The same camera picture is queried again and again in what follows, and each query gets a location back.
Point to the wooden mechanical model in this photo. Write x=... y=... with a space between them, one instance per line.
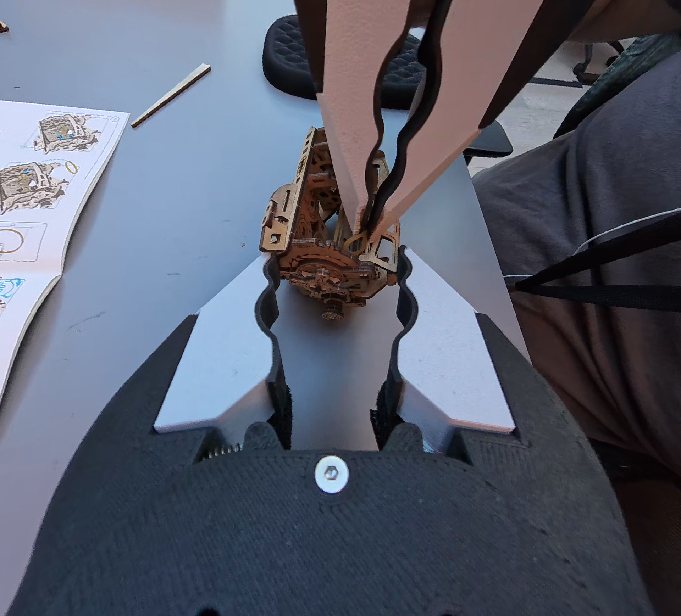
x=314 y=275

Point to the single yellow rubber band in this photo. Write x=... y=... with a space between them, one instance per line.
x=348 y=238

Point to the dark green jacket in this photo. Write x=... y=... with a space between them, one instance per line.
x=628 y=73

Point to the person's grey shirt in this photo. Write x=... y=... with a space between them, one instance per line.
x=585 y=174

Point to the black chair seat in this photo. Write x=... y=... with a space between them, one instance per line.
x=287 y=58

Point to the illustrated instruction booklet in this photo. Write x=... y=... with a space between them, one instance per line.
x=80 y=233

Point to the thin wooden stick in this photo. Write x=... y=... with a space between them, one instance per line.
x=170 y=95

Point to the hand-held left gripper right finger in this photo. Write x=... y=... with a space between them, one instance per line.
x=452 y=361

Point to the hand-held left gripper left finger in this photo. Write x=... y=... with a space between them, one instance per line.
x=213 y=361

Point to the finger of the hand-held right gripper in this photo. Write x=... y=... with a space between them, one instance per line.
x=468 y=68
x=351 y=68

